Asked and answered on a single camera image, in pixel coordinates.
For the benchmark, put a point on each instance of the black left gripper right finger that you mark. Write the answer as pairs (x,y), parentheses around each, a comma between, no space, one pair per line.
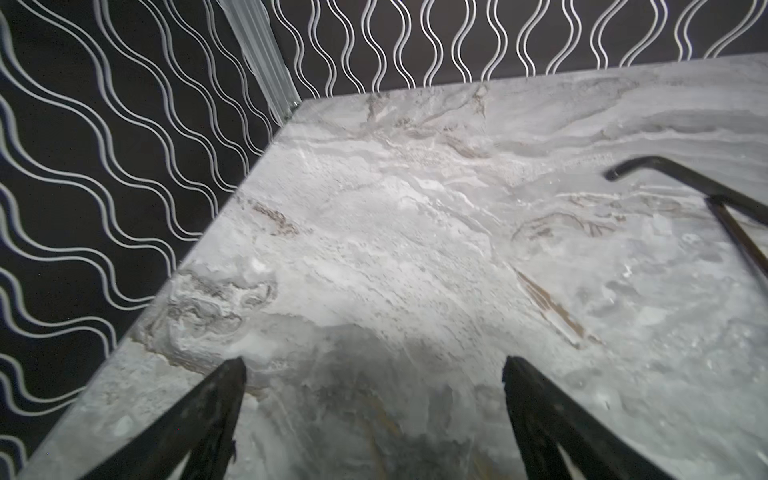
(556,436)

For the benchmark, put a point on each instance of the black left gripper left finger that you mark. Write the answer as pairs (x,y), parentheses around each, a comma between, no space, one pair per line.
(198,431)

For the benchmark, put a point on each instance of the black hex key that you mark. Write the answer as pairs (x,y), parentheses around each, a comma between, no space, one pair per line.
(703,184)

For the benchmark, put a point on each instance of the black yellow screwdriver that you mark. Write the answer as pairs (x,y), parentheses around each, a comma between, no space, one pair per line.
(749,250)

